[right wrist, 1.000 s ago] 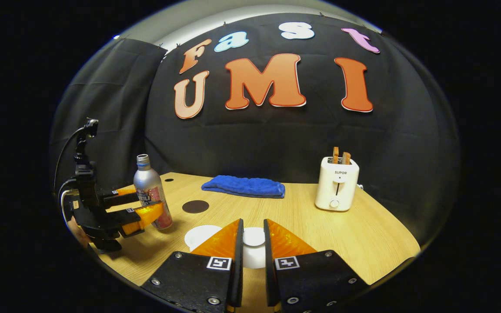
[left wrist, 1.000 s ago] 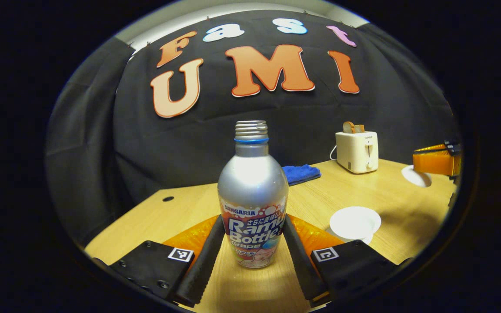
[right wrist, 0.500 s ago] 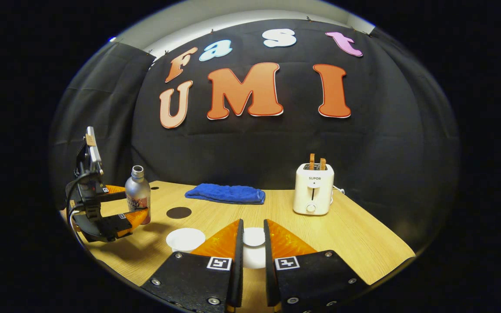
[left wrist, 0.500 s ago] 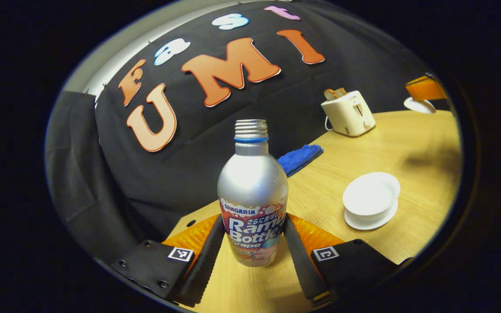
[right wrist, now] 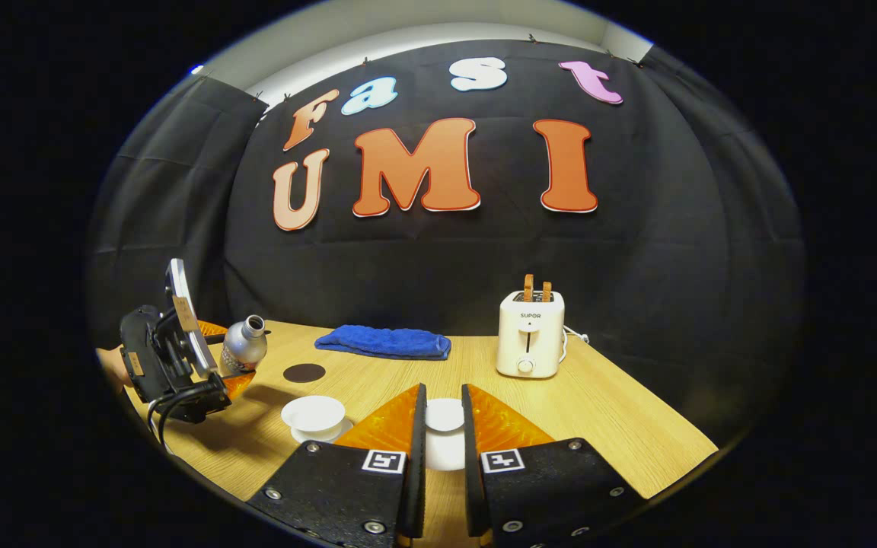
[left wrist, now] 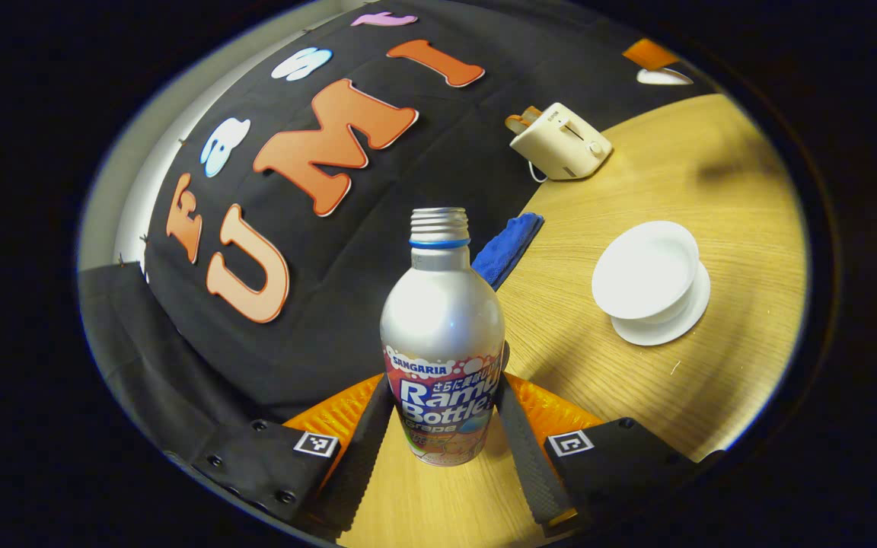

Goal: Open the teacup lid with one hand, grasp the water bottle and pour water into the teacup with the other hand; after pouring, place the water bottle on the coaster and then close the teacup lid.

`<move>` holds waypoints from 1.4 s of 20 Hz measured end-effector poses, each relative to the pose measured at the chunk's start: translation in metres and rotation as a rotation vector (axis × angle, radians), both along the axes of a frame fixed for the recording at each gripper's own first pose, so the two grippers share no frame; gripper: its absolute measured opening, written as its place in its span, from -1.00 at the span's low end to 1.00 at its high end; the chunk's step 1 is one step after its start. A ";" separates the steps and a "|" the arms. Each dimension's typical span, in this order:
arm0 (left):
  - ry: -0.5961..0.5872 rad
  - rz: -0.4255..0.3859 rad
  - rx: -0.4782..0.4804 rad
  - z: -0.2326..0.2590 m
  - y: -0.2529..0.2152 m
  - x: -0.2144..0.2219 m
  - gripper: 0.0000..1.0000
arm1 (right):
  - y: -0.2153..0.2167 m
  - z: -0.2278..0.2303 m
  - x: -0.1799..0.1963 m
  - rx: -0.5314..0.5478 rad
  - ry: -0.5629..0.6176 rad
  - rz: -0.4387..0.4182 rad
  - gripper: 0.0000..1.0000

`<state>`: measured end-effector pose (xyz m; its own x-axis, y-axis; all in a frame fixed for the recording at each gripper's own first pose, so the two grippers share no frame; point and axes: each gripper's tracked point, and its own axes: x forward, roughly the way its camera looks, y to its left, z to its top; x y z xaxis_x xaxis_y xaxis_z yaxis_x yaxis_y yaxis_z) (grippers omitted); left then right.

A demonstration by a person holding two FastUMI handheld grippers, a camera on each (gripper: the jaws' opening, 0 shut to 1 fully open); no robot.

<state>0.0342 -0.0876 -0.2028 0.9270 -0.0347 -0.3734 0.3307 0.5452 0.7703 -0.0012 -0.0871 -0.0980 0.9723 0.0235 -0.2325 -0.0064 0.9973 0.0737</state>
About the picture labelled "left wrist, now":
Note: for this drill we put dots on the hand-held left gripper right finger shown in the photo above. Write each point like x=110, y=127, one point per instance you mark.
x=526, y=457

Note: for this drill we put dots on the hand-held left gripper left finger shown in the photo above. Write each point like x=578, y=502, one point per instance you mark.
x=366, y=449

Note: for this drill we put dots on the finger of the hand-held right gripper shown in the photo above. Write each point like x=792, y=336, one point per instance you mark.
x=650, y=53

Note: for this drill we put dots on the silver water bottle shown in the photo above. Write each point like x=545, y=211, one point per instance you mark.
x=442, y=320

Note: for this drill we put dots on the white teacup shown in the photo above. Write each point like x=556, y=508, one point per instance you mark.
x=644, y=270

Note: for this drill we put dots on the white toaster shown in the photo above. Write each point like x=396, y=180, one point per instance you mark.
x=564, y=144

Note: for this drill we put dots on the toast slice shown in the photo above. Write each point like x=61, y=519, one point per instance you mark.
x=521, y=120

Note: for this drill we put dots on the white saucer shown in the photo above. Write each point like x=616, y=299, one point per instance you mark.
x=674, y=323

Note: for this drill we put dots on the blue towel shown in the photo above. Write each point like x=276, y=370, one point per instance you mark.
x=505, y=247

